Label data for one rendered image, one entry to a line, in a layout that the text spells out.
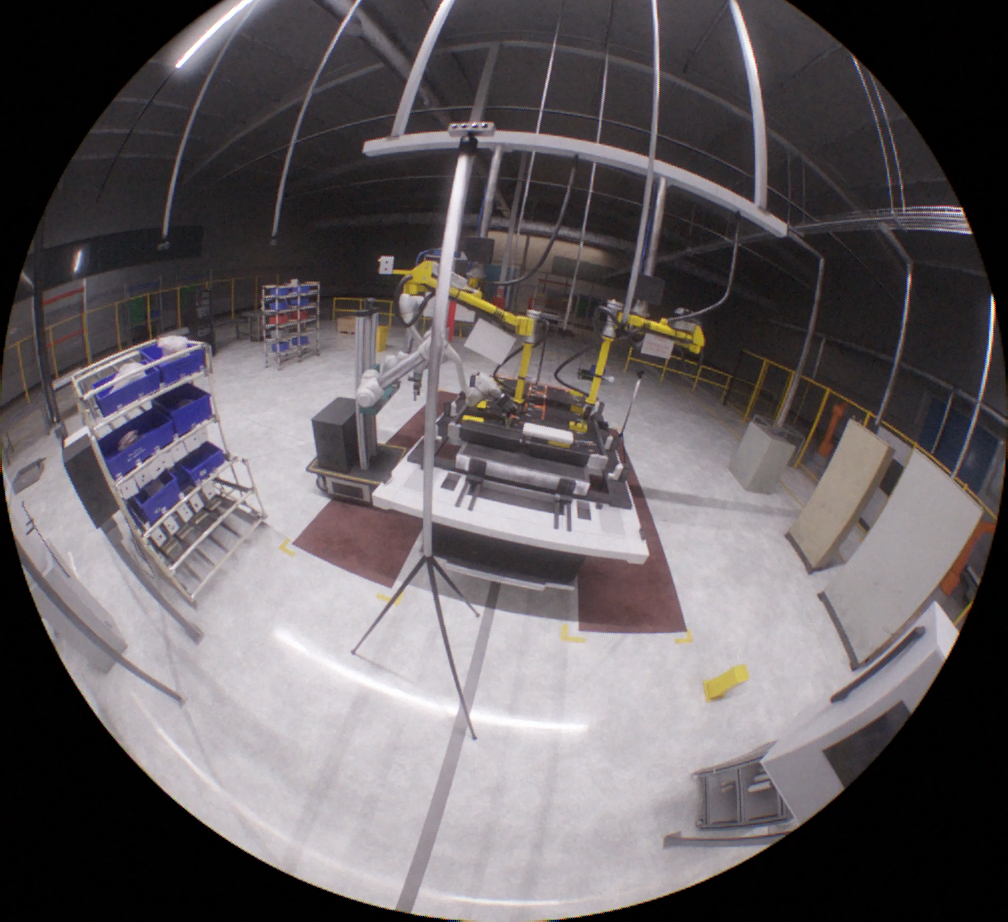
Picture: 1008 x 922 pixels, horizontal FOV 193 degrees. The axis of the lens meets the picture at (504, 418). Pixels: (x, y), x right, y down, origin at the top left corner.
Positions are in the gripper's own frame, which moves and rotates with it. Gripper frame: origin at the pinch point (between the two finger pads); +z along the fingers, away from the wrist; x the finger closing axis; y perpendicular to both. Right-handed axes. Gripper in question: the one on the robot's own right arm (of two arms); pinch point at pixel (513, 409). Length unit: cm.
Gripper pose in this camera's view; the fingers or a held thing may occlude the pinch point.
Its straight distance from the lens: 238.8
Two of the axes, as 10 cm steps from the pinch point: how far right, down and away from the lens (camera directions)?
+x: -5.9, 6.2, 5.2
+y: 4.1, -3.2, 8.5
